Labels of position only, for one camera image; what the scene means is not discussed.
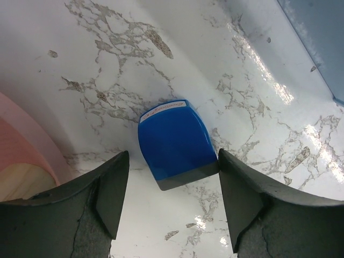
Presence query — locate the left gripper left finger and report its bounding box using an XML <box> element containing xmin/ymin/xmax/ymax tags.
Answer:
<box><xmin>1</xmin><ymin>151</ymin><xmax>130</xmax><ymax>257</ymax></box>

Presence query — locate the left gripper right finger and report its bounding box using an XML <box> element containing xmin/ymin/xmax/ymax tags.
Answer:
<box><xmin>219</xmin><ymin>149</ymin><xmax>343</xmax><ymax>257</ymax></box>

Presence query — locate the blue pencil sharpener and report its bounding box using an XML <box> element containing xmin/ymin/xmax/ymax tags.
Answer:
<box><xmin>138</xmin><ymin>99</ymin><xmax>219</xmax><ymax>191</ymax></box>

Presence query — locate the light blue drawer bin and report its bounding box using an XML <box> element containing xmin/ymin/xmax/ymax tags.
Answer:
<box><xmin>278</xmin><ymin>0</ymin><xmax>343</xmax><ymax>105</ymax></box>

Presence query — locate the pink tiered shelf stand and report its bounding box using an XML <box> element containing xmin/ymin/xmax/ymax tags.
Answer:
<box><xmin>1</xmin><ymin>94</ymin><xmax>72</xmax><ymax>202</ymax></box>

